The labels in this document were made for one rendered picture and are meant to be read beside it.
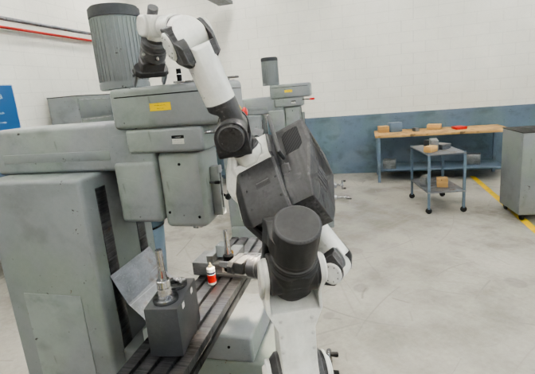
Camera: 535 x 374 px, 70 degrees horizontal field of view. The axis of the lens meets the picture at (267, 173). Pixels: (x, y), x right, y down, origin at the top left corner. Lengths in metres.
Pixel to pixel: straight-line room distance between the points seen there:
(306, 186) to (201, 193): 0.60
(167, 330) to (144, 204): 0.51
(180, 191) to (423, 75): 6.87
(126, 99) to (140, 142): 0.17
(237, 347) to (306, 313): 0.65
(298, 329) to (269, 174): 0.43
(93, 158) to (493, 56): 7.45
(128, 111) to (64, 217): 0.51
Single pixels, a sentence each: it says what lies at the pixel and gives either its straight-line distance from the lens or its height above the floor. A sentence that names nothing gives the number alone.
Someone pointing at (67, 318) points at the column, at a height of 0.94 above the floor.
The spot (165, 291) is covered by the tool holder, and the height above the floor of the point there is 1.18.
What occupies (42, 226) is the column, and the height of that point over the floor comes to 1.36.
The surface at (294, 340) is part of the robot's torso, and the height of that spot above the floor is 1.16.
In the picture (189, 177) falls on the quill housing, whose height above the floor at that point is 1.53.
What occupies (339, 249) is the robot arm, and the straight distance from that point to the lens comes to 1.39.
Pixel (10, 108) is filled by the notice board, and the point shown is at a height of 1.89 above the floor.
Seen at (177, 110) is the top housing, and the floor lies 1.79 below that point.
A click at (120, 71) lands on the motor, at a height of 1.96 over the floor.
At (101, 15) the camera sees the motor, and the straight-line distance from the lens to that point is 1.69.
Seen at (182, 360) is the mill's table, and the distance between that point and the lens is 1.49.
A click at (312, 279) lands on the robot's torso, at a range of 1.00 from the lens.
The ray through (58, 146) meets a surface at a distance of 1.84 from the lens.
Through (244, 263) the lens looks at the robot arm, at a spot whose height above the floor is 1.15.
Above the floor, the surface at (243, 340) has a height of 0.86.
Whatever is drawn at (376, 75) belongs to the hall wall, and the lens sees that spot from 7.95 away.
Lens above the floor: 1.84
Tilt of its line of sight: 12 degrees down
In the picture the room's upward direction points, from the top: 5 degrees counter-clockwise
